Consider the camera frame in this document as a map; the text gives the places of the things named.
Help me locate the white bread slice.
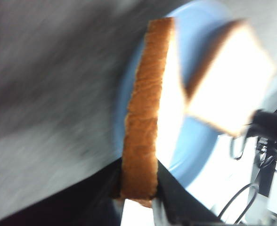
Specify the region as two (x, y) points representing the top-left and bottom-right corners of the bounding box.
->
(114, 17), (186, 208)
(186, 20), (277, 137)

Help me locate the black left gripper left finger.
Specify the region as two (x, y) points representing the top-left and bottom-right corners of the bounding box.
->
(0, 159), (122, 226)

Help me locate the black cable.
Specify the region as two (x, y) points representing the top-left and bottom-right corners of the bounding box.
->
(217, 183), (259, 223)

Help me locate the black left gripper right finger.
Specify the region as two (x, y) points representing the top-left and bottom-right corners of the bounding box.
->
(152, 161), (223, 226)

